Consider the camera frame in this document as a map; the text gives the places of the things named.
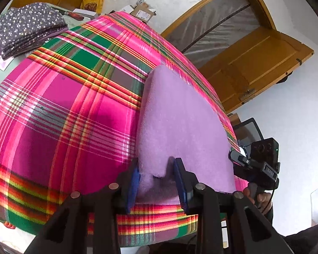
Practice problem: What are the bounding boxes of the black mesh chair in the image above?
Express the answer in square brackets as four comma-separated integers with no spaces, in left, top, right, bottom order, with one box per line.
[233,117,262,149]

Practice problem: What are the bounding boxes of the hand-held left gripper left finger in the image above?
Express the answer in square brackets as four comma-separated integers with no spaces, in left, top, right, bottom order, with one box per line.
[24,157,141,254]

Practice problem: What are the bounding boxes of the plastic-covered screen door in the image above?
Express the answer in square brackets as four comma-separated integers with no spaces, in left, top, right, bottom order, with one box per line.
[160,0,278,70]

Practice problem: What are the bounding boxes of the purple knit sweater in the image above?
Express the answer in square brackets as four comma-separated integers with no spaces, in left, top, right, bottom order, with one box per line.
[135,64,237,206]

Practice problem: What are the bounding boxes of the person's right hand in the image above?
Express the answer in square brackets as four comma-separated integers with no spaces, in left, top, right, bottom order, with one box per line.
[243,186,273,214]

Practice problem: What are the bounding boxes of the pink plaid blanket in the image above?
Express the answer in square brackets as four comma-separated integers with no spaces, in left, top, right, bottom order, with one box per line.
[0,11,251,248]

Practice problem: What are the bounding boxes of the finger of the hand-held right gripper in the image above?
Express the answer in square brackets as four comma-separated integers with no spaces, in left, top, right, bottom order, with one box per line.
[228,148,251,166]

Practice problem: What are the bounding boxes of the pink paper booklet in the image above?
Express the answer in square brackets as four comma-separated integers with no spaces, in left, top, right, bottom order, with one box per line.
[0,55,13,71]

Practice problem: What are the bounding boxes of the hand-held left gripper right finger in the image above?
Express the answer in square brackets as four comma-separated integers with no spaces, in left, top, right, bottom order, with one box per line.
[174,157,293,254]

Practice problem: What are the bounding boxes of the yellow bag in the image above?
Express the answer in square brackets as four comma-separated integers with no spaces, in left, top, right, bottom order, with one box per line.
[80,0,106,15]

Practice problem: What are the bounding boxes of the pale green printed tablecloth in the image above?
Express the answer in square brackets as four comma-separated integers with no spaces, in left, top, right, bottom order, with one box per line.
[0,3,96,96]

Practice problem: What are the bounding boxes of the red-handled tool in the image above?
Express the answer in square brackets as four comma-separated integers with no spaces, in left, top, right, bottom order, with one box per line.
[59,9,85,22]

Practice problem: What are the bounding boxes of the flat white box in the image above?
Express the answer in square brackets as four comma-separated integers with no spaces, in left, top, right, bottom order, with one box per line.
[72,8,98,18]

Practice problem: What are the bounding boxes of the cardboard box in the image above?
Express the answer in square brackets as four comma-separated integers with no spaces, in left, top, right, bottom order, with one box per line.
[129,1,157,23]

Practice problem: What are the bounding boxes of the flat cardboard piece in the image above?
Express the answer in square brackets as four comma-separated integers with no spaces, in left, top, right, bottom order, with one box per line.
[227,113,242,128]

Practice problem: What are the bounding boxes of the wooden door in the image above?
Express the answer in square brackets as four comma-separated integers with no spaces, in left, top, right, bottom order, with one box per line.
[198,27,315,113]

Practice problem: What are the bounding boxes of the folded dark floral cloth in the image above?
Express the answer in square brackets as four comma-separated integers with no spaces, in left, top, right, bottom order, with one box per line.
[0,1,70,60]

